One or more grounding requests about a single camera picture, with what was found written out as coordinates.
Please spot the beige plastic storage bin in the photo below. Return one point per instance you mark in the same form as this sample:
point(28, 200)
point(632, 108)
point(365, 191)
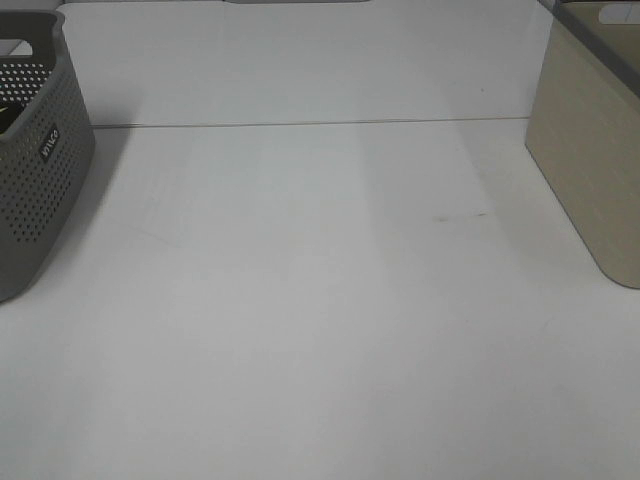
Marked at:
point(583, 132)

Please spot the grey perforated plastic basket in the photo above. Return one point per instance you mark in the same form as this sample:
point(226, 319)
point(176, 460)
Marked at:
point(47, 144)

